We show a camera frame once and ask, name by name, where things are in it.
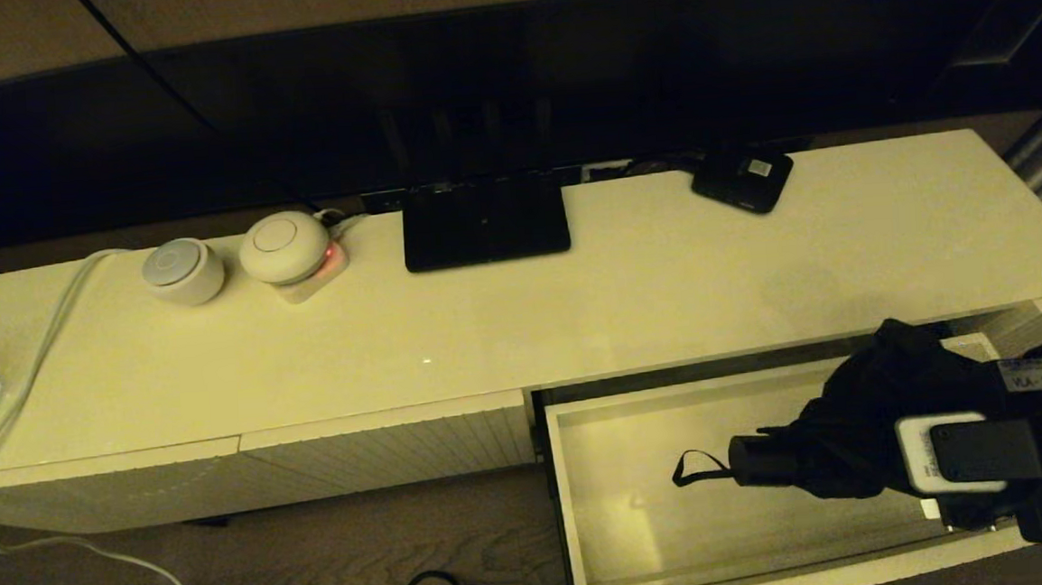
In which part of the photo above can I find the white round dome device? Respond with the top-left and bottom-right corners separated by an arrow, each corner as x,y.
237,209 -> 334,289

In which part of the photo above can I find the ribbed white cabinet front panel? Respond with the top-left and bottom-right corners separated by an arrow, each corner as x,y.
0,436 -> 248,541

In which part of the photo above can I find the white power strip red light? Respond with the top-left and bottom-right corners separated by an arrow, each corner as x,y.
269,240 -> 353,307

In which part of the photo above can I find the thick white power cable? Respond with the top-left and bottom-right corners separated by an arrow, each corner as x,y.
0,243 -> 225,585

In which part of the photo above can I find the small black box with label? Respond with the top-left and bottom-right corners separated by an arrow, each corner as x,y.
689,143 -> 797,219

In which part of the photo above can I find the small ribbed white end panel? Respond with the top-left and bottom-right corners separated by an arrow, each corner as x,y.
947,297 -> 1042,362

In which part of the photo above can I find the white ribbed front drawer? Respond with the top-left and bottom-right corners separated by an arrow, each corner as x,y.
530,329 -> 1042,585

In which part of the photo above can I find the thin black wall cable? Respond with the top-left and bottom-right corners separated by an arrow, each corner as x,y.
78,0 -> 327,225

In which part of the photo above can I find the thin white plug cable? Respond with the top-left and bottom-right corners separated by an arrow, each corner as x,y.
315,207 -> 372,245

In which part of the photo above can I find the black umbrella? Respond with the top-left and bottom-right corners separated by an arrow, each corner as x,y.
664,311 -> 1009,512

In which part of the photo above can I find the black flat television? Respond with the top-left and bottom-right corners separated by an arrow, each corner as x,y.
0,0 -> 1036,253

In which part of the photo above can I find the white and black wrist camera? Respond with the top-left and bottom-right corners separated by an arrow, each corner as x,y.
895,408 -> 1042,498

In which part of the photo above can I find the white speaker with grey top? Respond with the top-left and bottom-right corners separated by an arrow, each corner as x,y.
140,236 -> 228,309

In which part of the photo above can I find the black television base plate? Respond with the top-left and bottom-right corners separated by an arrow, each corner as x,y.
399,174 -> 572,274

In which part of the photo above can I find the white TV cabinet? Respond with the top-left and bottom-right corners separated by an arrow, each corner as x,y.
0,123 -> 1042,541

